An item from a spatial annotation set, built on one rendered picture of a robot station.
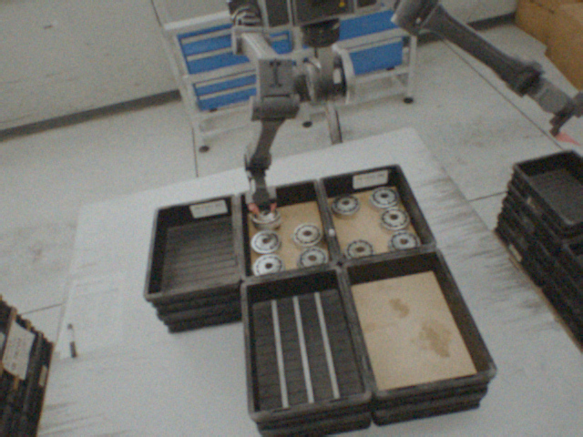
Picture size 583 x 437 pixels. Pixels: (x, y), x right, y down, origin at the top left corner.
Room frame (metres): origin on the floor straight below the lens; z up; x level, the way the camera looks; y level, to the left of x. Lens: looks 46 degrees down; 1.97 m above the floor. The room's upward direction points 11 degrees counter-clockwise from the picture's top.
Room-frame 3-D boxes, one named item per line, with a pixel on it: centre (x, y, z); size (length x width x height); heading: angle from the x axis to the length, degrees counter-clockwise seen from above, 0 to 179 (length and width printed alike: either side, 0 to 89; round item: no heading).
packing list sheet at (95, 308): (0.96, 0.77, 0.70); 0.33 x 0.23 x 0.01; 4
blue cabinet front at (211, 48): (2.85, 0.14, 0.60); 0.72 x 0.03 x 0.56; 94
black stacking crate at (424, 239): (0.98, -0.27, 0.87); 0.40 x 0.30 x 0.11; 179
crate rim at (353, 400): (0.59, 0.04, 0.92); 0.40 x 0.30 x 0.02; 179
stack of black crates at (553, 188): (1.23, -1.19, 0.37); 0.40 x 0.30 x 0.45; 4
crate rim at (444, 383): (0.58, -0.26, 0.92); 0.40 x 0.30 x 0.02; 179
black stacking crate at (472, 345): (0.58, -0.26, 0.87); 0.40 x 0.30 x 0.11; 179
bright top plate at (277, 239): (0.99, 0.10, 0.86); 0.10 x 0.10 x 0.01
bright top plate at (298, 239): (0.99, -0.04, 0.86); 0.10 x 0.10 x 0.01
